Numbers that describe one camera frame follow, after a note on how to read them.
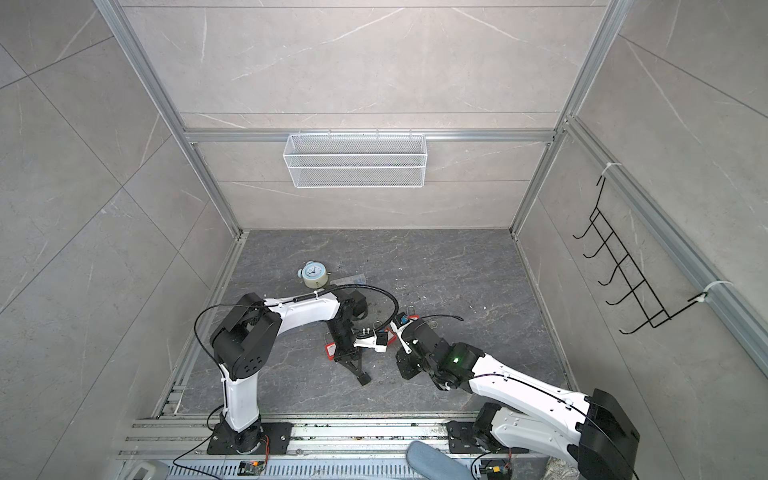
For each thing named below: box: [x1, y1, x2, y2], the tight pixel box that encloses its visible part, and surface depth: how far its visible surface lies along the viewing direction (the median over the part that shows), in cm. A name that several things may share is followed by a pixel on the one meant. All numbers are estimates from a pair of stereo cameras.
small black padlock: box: [376, 331, 388, 346], surface depth 78 cm
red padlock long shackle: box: [324, 342, 337, 361], surface depth 88 cm
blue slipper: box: [406, 441, 476, 480], surface depth 70 cm
